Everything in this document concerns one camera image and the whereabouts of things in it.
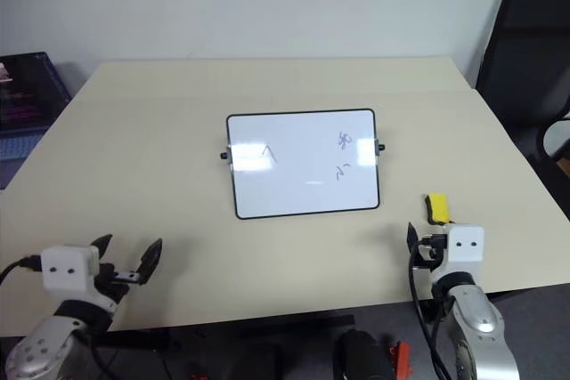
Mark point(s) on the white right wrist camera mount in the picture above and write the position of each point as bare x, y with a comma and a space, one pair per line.
465, 248

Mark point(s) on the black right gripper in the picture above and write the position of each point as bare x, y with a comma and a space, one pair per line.
429, 253

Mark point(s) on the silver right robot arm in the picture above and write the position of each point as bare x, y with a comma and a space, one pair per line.
478, 331

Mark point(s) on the black office chair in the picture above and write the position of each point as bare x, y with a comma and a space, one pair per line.
521, 64

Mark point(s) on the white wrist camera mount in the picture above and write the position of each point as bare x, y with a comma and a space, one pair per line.
67, 271
465, 248

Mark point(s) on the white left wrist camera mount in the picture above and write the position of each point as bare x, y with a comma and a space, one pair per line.
67, 271

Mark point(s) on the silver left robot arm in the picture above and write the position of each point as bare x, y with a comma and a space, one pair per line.
40, 344

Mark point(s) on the yellow whiteboard eraser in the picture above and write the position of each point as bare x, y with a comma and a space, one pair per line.
436, 207

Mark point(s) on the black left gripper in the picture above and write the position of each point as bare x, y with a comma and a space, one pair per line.
111, 286

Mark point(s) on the dark rounded shape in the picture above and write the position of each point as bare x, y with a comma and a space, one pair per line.
363, 355

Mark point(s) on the open laptop computer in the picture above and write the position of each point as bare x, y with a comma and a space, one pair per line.
24, 104

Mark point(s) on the red plastic part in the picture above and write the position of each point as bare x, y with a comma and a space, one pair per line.
401, 358

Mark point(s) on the black bar under table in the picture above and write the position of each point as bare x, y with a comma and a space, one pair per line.
303, 324

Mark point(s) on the small black-framed whiteboard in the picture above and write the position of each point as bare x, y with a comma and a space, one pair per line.
303, 164

